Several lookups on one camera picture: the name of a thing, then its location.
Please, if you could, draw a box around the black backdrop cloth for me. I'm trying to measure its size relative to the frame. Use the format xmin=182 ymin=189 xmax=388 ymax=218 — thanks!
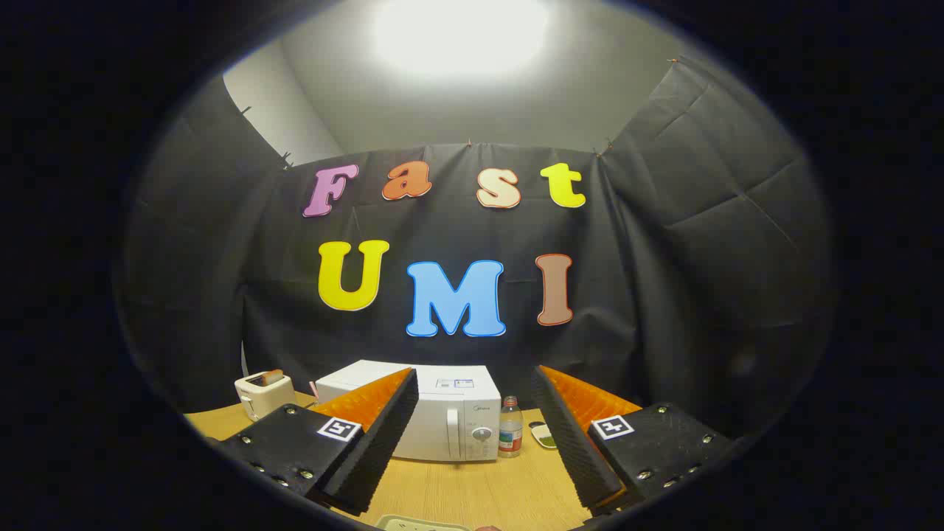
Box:
xmin=114 ymin=55 xmax=834 ymax=436

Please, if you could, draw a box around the beige plastic tray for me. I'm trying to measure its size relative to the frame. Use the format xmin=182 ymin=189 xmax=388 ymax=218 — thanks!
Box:
xmin=375 ymin=514 xmax=473 ymax=531

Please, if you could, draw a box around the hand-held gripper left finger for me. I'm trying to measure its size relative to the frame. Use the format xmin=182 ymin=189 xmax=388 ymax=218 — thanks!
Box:
xmin=218 ymin=367 xmax=420 ymax=516

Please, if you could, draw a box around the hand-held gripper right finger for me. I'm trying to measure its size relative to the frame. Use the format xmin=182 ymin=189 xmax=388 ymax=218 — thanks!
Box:
xmin=531 ymin=365 xmax=735 ymax=510

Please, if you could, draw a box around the clear plastic water bottle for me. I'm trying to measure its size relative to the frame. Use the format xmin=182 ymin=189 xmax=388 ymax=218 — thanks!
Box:
xmin=499 ymin=396 xmax=524 ymax=459

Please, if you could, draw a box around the ceiling light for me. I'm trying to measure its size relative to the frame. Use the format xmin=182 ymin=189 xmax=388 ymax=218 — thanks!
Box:
xmin=372 ymin=0 xmax=550 ymax=78

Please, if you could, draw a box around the white toaster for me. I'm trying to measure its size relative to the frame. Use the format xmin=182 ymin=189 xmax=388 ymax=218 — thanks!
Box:
xmin=235 ymin=371 xmax=297 ymax=422

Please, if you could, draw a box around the white microwave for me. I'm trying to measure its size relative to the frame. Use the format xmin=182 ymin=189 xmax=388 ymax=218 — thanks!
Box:
xmin=315 ymin=360 xmax=502 ymax=463

